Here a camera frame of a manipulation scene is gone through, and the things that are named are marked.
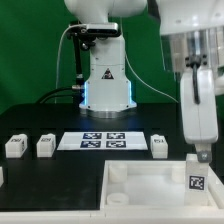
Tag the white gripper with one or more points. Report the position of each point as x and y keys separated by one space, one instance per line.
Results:
x=199 y=120

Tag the white square table top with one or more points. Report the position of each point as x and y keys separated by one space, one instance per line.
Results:
x=152 y=185

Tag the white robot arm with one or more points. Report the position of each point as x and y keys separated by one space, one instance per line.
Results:
x=188 y=34

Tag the white marker sheet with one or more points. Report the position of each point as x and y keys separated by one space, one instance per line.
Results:
x=103 y=141

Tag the white block left edge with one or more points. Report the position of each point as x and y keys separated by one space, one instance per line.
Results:
x=1 y=177

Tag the white front rail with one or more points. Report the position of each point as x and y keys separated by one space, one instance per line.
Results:
x=97 y=217

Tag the grey camera on stand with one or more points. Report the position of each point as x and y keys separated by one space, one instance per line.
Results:
x=101 y=29

